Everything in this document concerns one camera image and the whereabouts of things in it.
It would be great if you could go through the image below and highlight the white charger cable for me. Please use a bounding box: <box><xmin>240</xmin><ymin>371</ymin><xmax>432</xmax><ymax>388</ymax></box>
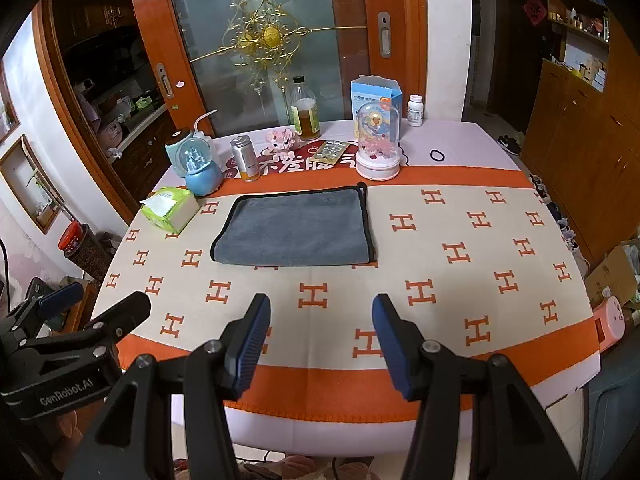
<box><xmin>191</xmin><ymin>109</ymin><xmax>221</xmax><ymax>148</ymax></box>

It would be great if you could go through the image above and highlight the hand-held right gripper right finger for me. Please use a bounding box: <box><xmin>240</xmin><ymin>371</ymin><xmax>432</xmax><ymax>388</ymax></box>
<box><xmin>371</xmin><ymin>293</ymin><xmax>581</xmax><ymax>480</ymax></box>

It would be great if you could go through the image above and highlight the orange beige patterned table blanket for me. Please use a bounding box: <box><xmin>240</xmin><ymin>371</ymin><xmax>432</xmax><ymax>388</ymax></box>
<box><xmin>92</xmin><ymin>162</ymin><xmax>601</xmax><ymax>422</ymax></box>

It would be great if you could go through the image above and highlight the wooden cabinet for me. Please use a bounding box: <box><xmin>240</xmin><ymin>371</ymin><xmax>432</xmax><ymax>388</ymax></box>
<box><xmin>520</xmin><ymin>60</ymin><xmax>640</xmax><ymax>266</ymax></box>

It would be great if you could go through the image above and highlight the orange framed glass sliding door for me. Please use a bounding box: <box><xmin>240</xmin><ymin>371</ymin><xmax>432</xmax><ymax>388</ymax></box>
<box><xmin>125</xmin><ymin>0</ymin><xmax>428</xmax><ymax>136</ymax></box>

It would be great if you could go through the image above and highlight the grey towel with black trim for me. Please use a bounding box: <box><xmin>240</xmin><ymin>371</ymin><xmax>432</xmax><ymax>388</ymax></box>
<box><xmin>210</xmin><ymin>181</ymin><xmax>378</xmax><ymax>267</ymax></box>

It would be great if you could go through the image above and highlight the wooden wall shelf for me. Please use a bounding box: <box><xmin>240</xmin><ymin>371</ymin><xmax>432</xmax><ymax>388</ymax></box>
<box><xmin>542</xmin><ymin>0</ymin><xmax>613</xmax><ymax>93</ymax></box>

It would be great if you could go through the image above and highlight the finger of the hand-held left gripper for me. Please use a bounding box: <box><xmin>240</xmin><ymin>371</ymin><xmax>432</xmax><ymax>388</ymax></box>
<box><xmin>21</xmin><ymin>291</ymin><xmax>152</xmax><ymax>358</ymax></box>
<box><xmin>0</xmin><ymin>281</ymin><xmax>85</xmax><ymax>348</ymax></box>

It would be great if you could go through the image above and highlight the blue medicine box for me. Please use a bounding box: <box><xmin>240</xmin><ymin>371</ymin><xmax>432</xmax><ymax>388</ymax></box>
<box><xmin>350</xmin><ymin>76</ymin><xmax>405</xmax><ymax>136</ymax></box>

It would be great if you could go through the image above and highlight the pill blister pack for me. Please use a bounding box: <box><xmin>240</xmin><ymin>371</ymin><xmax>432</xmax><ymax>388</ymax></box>
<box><xmin>314</xmin><ymin>140</ymin><xmax>350</xmax><ymax>165</ymax></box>

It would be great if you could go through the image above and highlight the red wall decoration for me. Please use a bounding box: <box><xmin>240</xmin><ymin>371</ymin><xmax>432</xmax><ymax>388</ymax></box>
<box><xmin>522</xmin><ymin>0</ymin><xmax>549</xmax><ymax>26</ymax></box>

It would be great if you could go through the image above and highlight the cardboard box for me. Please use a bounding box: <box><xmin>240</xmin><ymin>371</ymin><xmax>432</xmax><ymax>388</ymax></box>
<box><xmin>584</xmin><ymin>242</ymin><xmax>640</xmax><ymax>311</ymax></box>

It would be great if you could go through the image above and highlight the red lidded jar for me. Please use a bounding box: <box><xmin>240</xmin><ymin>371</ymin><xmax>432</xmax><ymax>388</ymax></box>
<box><xmin>57</xmin><ymin>220</ymin><xmax>103</xmax><ymax>273</ymax></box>

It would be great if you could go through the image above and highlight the silver orange drink can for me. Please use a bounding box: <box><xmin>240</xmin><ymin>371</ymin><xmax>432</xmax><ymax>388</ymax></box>
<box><xmin>230</xmin><ymin>135</ymin><xmax>259</xmax><ymax>182</ymax></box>

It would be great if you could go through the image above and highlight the silver door handle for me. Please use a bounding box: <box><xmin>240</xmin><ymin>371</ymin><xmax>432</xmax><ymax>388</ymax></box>
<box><xmin>156</xmin><ymin>63</ymin><xmax>173</xmax><ymax>100</ymax></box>
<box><xmin>377</xmin><ymin>11</ymin><xmax>392</xmax><ymax>59</ymax></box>

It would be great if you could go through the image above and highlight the row of shoes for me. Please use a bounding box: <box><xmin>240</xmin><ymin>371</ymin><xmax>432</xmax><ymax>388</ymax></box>
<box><xmin>529</xmin><ymin>174</ymin><xmax>581</xmax><ymax>256</ymax></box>

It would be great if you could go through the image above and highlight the teal round gadget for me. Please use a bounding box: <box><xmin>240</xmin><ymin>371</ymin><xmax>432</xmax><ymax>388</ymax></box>
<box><xmin>165</xmin><ymin>128</ymin><xmax>211</xmax><ymax>178</ymax></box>

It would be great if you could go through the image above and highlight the pink glass dome ornament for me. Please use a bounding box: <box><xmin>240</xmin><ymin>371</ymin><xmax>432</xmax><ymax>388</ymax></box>
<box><xmin>356</xmin><ymin>100</ymin><xmax>402</xmax><ymax>181</ymax></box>

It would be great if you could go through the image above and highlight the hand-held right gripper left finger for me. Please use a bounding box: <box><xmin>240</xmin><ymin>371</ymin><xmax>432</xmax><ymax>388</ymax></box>
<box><xmin>65</xmin><ymin>292</ymin><xmax>273</xmax><ymax>480</ymax></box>

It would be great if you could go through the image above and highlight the pink plastic gadget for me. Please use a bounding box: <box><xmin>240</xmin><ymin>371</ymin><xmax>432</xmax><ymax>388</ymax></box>
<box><xmin>590</xmin><ymin>296</ymin><xmax>627</xmax><ymax>356</ymax></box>

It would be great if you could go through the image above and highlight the kitchen counter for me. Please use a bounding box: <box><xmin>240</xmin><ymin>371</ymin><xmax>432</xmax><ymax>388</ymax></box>
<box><xmin>75</xmin><ymin>85</ymin><xmax>173</xmax><ymax>201</ymax></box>

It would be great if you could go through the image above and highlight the white pill bottle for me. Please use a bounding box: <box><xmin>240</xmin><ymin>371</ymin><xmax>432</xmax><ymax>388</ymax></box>
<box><xmin>406</xmin><ymin>94</ymin><xmax>425</xmax><ymax>127</ymax></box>

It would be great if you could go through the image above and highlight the green tissue pack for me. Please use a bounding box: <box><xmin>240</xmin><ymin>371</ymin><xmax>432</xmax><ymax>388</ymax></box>
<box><xmin>140</xmin><ymin>186</ymin><xmax>202</xmax><ymax>234</ymax></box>

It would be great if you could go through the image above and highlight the blue snow globe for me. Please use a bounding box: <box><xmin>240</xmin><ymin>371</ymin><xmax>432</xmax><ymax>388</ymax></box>
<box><xmin>182</xmin><ymin>140</ymin><xmax>223</xmax><ymax>197</ymax></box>

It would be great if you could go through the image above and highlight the glass bottle with yellow label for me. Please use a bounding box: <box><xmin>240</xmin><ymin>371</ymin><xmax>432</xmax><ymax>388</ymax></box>
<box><xmin>290</xmin><ymin>76</ymin><xmax>322</xmax><ymax>141</ymax></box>

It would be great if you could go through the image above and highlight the pink block toy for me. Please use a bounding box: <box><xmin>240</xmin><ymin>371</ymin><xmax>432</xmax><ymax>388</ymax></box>
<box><xmin>265</xmin><ymin>128</ymin><xmax>302</xmax><ymax>153</ymax></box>

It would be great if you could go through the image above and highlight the red printed mat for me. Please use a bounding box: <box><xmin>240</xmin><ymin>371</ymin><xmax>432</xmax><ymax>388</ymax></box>
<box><xmin>222</xmin><ymin>137</ymin><xmax>413</xmax><ymax>183</ymax></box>

